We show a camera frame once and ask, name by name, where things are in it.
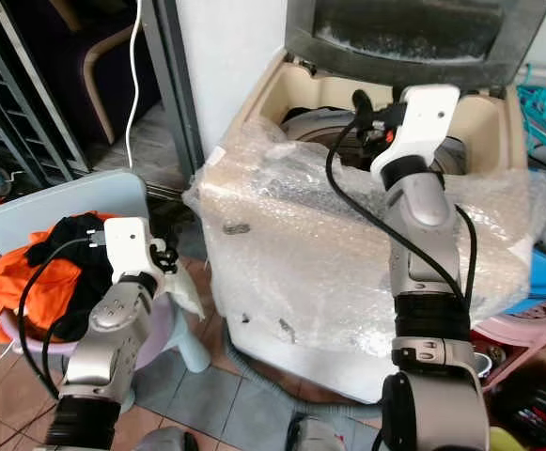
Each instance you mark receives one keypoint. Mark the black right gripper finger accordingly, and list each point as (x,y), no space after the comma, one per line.
(362,105)

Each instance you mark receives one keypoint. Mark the grey robot left foot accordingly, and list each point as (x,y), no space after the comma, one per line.
(177,442)

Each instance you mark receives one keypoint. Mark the blue plastic basin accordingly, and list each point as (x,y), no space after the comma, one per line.
(545,277)

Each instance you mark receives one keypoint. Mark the purple plastic laundry basin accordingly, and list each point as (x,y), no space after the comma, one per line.
(28,340)

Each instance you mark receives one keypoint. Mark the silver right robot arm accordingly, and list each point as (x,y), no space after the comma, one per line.
(428,235)

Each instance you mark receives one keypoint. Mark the grey robot foot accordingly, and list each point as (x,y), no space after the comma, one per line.
(177,442)
(321,437)

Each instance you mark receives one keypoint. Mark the grey metal door frame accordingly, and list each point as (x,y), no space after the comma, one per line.
(169,85)

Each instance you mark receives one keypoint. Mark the orange garment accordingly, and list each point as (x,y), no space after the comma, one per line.
(19,282)

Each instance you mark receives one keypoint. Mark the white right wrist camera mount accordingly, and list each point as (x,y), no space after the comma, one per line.
(418,122)

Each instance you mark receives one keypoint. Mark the dark armchair with wooden arm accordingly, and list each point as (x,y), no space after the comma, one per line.
(66,56)

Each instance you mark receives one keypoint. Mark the grey robot right foot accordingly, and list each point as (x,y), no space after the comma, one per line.
(321,437)

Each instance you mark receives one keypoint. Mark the black garment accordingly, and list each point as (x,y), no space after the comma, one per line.
(70,249)

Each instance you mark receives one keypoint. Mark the cream top-load washing machine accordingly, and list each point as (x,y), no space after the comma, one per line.
(310,334)

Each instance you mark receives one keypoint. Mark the pink plastic stool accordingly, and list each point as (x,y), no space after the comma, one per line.
(531,329)

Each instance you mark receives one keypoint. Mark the grey washing machine lid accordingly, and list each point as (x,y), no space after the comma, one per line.
(404,38)

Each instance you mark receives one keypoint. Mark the steel washer drum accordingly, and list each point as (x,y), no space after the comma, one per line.
(305,127)

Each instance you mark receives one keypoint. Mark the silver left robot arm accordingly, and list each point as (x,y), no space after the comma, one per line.
(113,329)

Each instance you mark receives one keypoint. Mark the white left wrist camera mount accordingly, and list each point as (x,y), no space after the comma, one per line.
(127,246)

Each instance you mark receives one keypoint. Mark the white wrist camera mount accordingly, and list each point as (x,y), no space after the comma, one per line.
(127,246)
(418,122)

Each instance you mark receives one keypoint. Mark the dark metal grille gate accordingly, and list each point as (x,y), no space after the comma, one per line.
(9,103)

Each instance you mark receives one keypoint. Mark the clear bubble wrap sheet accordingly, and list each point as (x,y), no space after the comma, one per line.
(310,254)

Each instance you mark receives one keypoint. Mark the light blue plastic stool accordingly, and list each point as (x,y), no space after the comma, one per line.
(47,202)

